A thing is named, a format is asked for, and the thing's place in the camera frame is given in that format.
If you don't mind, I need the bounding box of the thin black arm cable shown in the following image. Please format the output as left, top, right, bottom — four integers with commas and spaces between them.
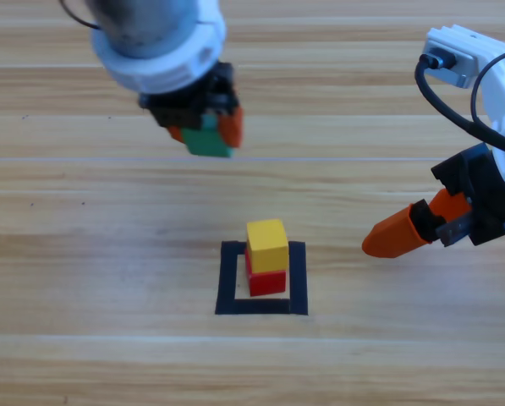
470, 48, 505, 128

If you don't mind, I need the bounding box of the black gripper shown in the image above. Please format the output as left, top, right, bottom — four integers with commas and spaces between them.
360, 142, 505, 260
138, 62, 244, 149

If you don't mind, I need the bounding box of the white wrist mount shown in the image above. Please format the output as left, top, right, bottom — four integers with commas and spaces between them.
90, 0, 228, 95
425, 24, 505, 187

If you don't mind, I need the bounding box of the black tape square outline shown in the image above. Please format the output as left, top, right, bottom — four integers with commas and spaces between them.
214, 240, 310, 317

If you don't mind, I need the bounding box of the red wooden block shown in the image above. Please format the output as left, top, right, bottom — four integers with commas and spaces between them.
244, 249, 288, 297

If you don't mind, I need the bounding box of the yellow wooden block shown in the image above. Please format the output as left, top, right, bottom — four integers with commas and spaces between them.
245, 218, 289, 274

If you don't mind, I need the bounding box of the green wooden block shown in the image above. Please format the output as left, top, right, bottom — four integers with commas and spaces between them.
180, 113, 235, 159

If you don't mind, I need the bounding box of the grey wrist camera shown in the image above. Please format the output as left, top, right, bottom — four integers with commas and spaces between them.
420, 40, 477, 90

